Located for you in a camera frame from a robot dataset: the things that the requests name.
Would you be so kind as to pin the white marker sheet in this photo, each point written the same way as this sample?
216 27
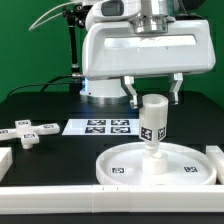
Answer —
102 127

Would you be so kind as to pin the white block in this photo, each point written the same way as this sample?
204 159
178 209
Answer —
216 156
5 160

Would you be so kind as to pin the white right block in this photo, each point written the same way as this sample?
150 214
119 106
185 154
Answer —
216 156

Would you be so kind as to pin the white cross-shaped table base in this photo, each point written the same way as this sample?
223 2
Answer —
27 133

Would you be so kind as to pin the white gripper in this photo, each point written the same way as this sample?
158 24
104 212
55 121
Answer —
113 49

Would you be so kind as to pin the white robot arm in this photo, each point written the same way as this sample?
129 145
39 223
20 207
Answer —
154 18

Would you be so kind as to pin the white left block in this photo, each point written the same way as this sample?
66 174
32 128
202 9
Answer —
5 160

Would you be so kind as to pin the white round table top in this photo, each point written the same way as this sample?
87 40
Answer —
130 164

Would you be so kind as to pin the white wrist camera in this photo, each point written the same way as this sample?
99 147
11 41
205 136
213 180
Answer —
112 10

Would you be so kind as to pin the white front rail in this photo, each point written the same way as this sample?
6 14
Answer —
111 198

